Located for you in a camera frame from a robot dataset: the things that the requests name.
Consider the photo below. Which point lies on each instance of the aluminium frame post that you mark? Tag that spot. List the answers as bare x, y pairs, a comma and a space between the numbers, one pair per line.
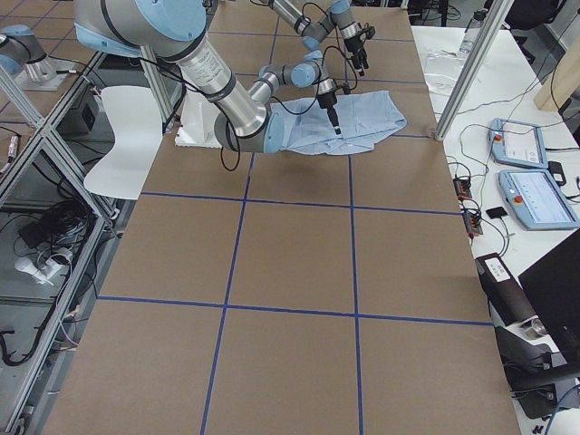
486, 36

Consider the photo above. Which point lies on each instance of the white power strip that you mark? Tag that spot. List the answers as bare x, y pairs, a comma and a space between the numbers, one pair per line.
44, 274

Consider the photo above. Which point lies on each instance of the white plastic chair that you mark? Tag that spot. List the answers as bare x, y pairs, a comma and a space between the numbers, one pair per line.
134, 116

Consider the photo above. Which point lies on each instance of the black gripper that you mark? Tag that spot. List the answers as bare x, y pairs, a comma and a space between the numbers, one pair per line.
353, 45
327, 102

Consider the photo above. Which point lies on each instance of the clear water bottle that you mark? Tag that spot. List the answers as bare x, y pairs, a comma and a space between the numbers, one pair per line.
471, 33

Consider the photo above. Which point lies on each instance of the blue teach pendant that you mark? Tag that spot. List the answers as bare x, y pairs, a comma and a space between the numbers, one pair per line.
535, 200
517, 143

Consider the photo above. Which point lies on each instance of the upper blue teach pendant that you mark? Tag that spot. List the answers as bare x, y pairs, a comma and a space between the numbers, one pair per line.
517, 143

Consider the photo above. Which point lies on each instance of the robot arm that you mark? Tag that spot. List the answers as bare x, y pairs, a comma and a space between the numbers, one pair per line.
176, 31

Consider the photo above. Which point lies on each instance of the black monitor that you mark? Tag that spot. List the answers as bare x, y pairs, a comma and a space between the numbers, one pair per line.
551, 285

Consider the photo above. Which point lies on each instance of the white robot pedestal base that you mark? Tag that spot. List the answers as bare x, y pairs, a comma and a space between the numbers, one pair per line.
197, 122

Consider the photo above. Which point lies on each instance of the light blue button shirt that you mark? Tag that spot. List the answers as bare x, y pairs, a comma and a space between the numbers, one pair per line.
364, 119

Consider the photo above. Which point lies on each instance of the lower blue teach pendant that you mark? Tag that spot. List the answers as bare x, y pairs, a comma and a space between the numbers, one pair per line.
535, 200

